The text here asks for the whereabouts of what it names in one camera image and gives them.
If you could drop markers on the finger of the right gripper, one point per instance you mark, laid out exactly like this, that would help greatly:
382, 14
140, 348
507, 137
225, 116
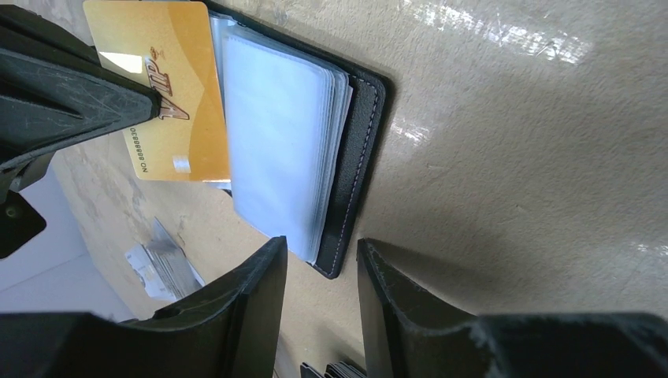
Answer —
49, 103
32, 25

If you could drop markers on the black card holder wallet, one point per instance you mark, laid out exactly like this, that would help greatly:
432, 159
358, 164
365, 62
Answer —
303, 126

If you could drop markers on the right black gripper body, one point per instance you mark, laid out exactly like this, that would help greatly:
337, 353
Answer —
20, 222

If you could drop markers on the silver card stack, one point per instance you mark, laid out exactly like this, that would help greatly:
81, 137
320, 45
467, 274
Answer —
163, 268

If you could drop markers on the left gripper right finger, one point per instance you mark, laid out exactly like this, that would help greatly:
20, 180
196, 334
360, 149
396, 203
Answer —
409, 332

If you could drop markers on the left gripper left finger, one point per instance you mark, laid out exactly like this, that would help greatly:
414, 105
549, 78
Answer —
229, 328

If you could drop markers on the black VIP card stack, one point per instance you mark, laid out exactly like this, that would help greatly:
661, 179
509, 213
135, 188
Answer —
339, 369

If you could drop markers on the single gold VIP card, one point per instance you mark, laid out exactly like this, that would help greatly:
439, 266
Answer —
168, 47

